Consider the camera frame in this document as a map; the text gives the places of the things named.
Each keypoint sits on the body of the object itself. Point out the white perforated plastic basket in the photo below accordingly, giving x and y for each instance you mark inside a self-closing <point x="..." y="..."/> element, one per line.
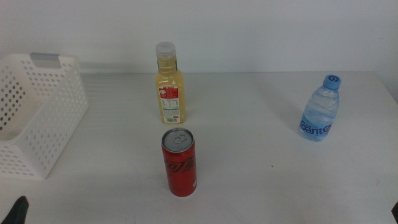
<point x="46" y="140"/>

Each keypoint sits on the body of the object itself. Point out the yellow juice bottle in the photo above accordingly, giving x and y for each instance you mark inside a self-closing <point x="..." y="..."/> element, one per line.
<point x="169" y="84"/>

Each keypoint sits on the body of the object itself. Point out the red soda can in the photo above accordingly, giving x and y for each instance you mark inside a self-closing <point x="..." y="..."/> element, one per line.
<point x="178" y="174"/>

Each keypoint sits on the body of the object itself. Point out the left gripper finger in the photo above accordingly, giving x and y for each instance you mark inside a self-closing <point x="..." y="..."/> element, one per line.
<point x="17" y="213"/>

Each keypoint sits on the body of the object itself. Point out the clear water bottle blue cap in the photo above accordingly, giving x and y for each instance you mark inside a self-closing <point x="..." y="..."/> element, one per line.
<point x="320" y="109"/>

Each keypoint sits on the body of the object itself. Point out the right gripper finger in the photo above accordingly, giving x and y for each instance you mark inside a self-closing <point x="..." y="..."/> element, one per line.
<point x="395" y="214"/>

